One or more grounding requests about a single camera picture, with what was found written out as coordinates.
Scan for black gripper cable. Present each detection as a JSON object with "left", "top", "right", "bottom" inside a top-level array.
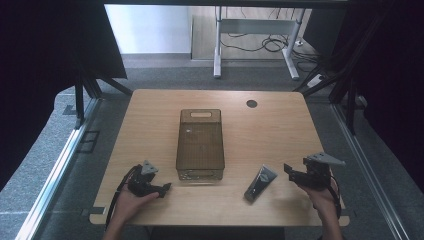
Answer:
[
  {"left": 328, "top": 173, "right": 343, "bottom": 220},
  {"left": 104, "top": 164, "right": 143, "bottom": 232}
]

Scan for black floor cables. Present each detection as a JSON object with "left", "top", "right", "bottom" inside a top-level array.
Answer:
[{"left": 219, "top": 31, "right": 322, "bottom": 73}]

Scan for white power strip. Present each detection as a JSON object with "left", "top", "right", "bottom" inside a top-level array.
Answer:
[{"left": 306, "top": 73, "right": 326, "bottom": 89}]

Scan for dark curtain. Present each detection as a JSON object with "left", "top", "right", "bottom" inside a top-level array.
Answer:
[
  {"left": 336, "top": 0, "right": 424, "bottom": 185},
  {"left": 0, "top": 0, "right": 128, "bottom": 192}
]

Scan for aluminium floor rail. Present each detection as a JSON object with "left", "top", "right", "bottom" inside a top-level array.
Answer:
[
  {"left": 14, "top": 97, "right": 102, "bottom": 240},
  {"left": 330, "top": 102, "right": 410, "bottom": 240}
]

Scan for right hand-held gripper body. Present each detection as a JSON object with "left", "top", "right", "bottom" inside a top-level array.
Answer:
[{"left": 292, "top": 151, "right": 347, "bottom": 191}]

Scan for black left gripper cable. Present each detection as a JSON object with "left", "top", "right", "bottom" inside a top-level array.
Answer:
[{"left": 104, "top": 164, "right": 143, "bottom": 232}]

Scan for black metal stand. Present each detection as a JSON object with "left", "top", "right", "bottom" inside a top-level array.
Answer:
[
  {"left": 73, "top": 74, "right": 133, "bottom": 130},
  {"left": 293, "top": 13, "right": 388, "bottom": 136}
]

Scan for person's right hand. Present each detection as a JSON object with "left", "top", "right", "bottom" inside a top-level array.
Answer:
[{"left": 297, "top": 179, "right": 339, "bottom": 220}]

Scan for brown translucent plastic bin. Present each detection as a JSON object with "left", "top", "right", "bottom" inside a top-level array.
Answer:
[{"left": 175, "top": 108, "right": 226, "bottom": 182}]

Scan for white metal desk frame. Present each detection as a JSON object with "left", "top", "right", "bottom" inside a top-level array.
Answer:
[{"left": 212, "top": 5, "right": 307, "bottom": 81}]

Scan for person's left hand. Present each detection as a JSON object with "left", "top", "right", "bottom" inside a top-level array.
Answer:
[{"left": 113, "top": 185, "right": 161, "bottom": 224}]

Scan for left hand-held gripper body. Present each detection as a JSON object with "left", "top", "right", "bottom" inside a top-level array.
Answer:
[{"left": 127, "top": 160, "right": 165, "bottom": 198}]

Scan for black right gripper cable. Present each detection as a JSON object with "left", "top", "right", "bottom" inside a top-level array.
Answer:
[{"left": 328, "top": 173, "right": 343, "bottom": 220}]

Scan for grey and black tube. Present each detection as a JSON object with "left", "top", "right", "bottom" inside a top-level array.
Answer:
[{"left": 243, "top": 163, "right": 279, "bottom": 204}]

